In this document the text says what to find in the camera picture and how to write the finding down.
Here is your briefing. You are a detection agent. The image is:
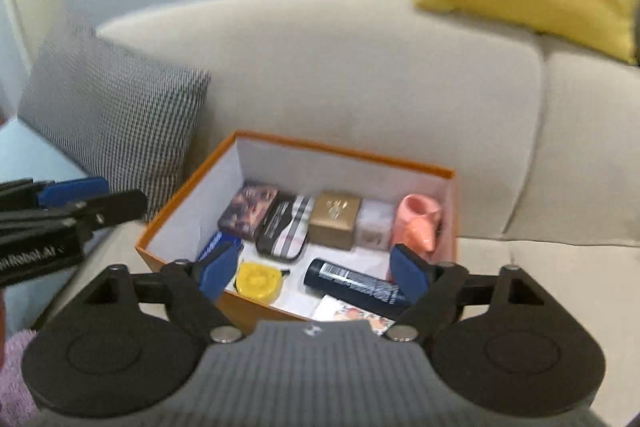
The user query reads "gold box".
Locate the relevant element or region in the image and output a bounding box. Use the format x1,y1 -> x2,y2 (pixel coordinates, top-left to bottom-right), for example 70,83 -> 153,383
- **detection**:
307,192 -> 362,251

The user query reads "yellow tape measure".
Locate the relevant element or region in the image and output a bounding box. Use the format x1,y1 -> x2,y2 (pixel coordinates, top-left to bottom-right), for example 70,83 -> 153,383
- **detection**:
235,260 -> 291,305

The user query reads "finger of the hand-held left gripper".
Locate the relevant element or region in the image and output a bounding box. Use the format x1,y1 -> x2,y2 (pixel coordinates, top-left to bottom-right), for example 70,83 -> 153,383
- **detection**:
0,177 -> 110,211
0,190 -> 149,240

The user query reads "orange cardboard box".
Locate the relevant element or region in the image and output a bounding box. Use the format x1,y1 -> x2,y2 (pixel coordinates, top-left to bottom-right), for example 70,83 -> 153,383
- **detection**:
135,130 -> 458,338

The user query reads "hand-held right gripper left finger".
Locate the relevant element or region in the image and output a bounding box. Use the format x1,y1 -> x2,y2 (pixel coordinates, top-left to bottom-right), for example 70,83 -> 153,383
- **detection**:
82,241 -> 246,342

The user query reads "plaid case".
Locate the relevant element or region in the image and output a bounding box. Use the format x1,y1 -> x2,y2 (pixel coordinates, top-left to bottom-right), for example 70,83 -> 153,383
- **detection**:
256,194 -> 316,263

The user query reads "dark printed box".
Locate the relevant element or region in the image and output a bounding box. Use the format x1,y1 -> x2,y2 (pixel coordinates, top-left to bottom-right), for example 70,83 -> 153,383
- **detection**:
217,182 -> 279,241

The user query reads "blue card box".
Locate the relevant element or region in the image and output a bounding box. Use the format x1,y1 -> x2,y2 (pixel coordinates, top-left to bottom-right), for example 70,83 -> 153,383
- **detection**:
196,232 -> 244,264

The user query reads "white floral tube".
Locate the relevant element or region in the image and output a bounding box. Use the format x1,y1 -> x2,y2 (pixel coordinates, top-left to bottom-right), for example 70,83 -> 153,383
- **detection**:
312,294 -> 396,337

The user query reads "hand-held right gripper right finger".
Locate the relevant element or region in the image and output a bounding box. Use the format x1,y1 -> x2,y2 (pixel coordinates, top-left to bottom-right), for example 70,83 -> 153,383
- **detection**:
385,244 -> 546,342

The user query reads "clear plastic box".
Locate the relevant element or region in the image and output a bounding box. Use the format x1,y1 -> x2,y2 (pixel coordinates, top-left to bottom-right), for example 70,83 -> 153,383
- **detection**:
355,199 -> 398,251

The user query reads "dark blue bottle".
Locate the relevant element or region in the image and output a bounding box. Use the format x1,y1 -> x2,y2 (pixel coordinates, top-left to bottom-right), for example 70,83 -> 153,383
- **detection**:
303,258 -> 413,306

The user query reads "beige sofa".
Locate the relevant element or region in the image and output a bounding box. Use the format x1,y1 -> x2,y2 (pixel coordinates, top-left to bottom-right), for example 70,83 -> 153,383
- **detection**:
0,0 -> 640,427

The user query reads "houndstooth pillow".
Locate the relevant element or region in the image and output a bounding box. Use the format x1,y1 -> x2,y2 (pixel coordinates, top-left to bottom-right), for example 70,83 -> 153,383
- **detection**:
17,22 -> 211,220

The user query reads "light blue pillow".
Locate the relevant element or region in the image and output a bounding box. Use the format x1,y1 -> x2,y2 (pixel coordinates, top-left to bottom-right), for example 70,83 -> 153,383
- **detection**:
0,117 -> 118,333

